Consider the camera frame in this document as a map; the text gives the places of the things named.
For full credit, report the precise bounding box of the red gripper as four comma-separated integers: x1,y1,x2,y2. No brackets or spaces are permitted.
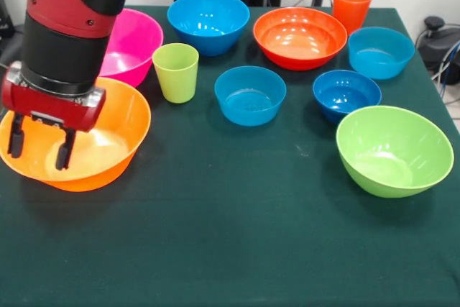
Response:
1,78,106,171

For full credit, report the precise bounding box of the large light orange bowl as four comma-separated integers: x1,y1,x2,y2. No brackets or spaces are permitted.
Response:
0,76,152,193

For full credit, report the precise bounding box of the dark grey chair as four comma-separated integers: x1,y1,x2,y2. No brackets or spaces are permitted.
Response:
0,22,29,70

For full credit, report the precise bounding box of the large pink bowl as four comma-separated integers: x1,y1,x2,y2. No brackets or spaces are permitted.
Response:
98,7,165,88

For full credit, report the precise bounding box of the light green cup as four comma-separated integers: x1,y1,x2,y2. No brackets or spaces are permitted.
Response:
152,42,200,104

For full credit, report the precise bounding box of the dark green tablecloth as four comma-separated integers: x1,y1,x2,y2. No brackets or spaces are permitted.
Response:
0,4,460,307

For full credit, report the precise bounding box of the small light blue bowl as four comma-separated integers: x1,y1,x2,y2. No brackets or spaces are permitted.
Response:
213,65,288,127
347,26,416,81

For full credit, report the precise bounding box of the medium blue bowl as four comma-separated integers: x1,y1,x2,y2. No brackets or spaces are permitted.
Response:
166,0,251,58

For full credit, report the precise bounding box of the shallow red-orange bowl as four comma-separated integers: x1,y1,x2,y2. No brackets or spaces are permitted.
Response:
252,6,349,72

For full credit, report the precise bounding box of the small dark blue bowl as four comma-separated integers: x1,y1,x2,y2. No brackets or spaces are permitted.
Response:
312,69,382,124

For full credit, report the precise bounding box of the red-orange cup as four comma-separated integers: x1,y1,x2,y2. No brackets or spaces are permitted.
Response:
332,0,374,37

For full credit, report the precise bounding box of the light green bowl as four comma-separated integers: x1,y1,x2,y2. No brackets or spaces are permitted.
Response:
336,105,455,199

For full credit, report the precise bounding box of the tangle of floor cables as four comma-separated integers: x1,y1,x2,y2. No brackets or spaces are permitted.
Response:
431,41,460,87

